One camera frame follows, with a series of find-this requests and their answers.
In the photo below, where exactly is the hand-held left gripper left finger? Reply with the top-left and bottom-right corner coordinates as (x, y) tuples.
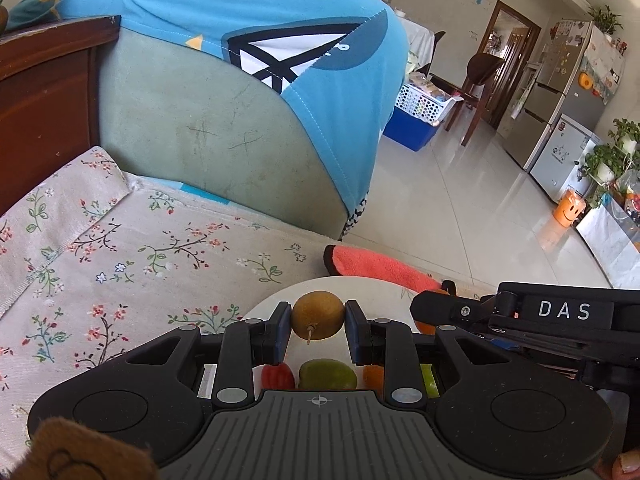
(122, 301), (293, 411)

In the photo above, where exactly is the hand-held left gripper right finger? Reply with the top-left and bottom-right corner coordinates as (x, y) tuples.
(344, 300), (526, 406)

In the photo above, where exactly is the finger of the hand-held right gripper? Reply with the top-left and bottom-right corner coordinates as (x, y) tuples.
(410, 290), (493, 333)

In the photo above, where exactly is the small orange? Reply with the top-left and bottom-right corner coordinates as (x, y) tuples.
(362, 365), (386, 395)
(414, 286), (451, 337)

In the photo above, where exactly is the brown round fruit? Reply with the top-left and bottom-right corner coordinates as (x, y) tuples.
(291, 291), (347, 345)

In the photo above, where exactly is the white plate with flower print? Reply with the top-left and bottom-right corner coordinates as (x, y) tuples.
(197, 276), (441, 401)

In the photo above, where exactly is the red cherry tomato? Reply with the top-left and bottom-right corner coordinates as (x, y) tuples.
(261, 362), (296, 391)

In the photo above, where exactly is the green round fruit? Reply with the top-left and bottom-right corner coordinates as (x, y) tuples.
(421, 364), (440, 398)
(298, 358), (358, 391)

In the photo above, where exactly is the person's right hand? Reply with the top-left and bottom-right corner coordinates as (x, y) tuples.
(597, 449), (640, 480)

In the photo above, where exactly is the pink towel with black trim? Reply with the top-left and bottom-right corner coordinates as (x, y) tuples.
(323, 244), (458, 295)

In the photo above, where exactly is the white low cabinet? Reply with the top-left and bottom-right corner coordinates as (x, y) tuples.
(576, 202), (640, 291)

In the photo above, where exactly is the orange smiley bucket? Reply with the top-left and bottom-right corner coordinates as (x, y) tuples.
(552, 192), (586, 228)

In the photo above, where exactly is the houndstooth sofa cover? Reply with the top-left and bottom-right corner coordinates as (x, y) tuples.
(337, 192), (371, 241)

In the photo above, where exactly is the floral tablecloth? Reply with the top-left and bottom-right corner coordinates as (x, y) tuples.
(0, 146), (481, 466)

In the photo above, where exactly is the small white freezer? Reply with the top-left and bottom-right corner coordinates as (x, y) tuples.
(530, 114), (603, 203)

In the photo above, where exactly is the potted green plant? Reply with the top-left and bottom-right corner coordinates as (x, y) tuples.
(580, 119), (640, 208)

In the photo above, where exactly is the blue plastic bin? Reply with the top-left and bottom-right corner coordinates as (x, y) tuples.
(382, 107), (443, 152)

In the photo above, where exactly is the white plastic basket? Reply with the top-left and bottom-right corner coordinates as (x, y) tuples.
(395, 82), (463, 126)

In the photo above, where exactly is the green sofa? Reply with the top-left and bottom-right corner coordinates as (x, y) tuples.
(97, 27), (351, 236)

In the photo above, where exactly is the silver refrigerator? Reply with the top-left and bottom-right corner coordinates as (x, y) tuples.
(502, 20), (596, 168)

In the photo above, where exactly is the brown plush toy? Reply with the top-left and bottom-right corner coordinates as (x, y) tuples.
(10, 417), (158, 480)

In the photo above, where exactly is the dark wooden chair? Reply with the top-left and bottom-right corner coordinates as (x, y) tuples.
(445, 52), (506, 146)

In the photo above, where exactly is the printed refrigerator cover cloth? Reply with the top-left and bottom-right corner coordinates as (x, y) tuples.
(580, 25), (626, 106)

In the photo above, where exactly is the table with white cloth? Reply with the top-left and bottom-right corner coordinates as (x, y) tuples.
(400, 17), (436, 86)

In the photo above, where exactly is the plant on refrigerator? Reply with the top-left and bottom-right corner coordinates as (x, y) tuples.
(587, 5), (623, 36)

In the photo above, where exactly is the blue printed blanket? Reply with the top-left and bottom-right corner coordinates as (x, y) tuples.
(7, 0), (407, 211)

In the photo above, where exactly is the brown wooden door frame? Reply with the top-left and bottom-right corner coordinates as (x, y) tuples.
(482, 0), (543, 131)

